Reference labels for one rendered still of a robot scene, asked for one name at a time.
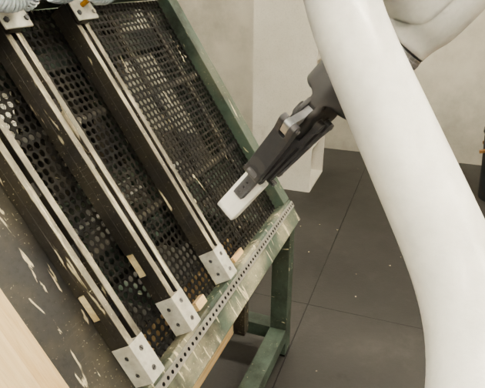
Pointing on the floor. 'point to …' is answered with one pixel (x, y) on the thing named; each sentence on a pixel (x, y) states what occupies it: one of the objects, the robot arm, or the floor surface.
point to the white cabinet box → (284, 79)
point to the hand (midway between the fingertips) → (242, 194)
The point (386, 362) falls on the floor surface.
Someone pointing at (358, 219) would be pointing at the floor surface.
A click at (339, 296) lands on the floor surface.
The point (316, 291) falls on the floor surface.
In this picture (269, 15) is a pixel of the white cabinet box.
